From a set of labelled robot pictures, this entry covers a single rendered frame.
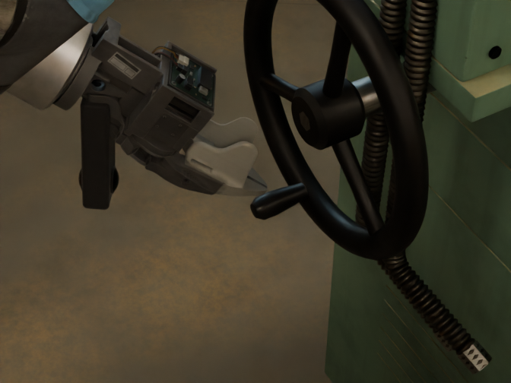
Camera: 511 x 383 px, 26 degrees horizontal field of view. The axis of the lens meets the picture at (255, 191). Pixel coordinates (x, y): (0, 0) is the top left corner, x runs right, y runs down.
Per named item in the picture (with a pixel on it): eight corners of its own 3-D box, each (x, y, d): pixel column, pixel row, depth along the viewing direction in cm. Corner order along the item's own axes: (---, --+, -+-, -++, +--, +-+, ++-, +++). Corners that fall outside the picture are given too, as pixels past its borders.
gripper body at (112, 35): (220, 121, 93) (96, 49, 89) (166, 185, 98) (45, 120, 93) (223, 71, 99) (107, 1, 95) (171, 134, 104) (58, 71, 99)
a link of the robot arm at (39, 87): (-12, 106, 92) (10, 45, 99) (41, 134, 93) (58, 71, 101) (41, 30, 87) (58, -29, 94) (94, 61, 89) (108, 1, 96)
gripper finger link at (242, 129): (295, 156, 100) (211, 108, 97) (257, 197, 104) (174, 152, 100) (294, 136, 103) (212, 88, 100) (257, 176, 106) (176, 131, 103)
